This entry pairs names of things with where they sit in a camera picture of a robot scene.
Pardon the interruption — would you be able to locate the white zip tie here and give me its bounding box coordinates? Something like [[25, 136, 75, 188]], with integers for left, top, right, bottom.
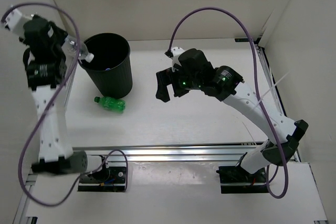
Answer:
[[252, 72, 289, 110]]

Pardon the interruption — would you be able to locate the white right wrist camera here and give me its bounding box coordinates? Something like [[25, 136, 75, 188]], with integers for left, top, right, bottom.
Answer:
[[165, 47, 185, 72]]

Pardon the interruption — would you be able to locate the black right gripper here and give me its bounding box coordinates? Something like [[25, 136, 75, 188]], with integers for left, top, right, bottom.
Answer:
[[156, 65, 203, 103]]

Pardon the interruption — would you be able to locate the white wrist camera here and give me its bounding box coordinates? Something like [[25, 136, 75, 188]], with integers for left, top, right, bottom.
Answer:
[[1, 8, 32, 38], [165, 47, 185, 72]]

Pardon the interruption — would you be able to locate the green plastic soda bottle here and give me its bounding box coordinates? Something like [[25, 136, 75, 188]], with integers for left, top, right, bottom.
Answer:
[[94, 97, 125, 113]]

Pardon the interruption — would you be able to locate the black plastic waste bin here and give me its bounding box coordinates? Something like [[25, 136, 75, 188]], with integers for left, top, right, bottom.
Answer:
[[79, 33, 133, 99]]

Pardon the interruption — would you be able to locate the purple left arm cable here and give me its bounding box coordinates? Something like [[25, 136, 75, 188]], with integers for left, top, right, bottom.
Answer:
[[1, 3, 128, 207]]

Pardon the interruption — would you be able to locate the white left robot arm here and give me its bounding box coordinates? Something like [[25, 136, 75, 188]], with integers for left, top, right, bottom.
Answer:
[[23, 15, 110, 182]]

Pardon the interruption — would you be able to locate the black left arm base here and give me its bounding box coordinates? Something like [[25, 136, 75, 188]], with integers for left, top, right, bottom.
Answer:
[[77, 166, 128, 193]]

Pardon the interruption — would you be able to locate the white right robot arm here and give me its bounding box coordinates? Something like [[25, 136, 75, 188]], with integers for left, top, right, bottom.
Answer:
[[156, 48, 308, 182]]

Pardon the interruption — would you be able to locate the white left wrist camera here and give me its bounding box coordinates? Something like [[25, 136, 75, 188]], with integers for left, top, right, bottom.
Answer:
[[1, 8, 32, 38]]

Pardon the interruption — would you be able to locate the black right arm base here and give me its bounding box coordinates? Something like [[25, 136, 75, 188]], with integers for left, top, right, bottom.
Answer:
[[216, 166, 268, 194]]

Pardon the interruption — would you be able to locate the aluminium front frame rail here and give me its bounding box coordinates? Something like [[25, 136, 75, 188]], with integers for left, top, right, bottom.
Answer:
[[26, 142, 300, 163]]

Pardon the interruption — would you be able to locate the clear Aquafina bottle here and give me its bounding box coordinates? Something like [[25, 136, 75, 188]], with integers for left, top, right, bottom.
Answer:
[[61, 35, 94, 63]]

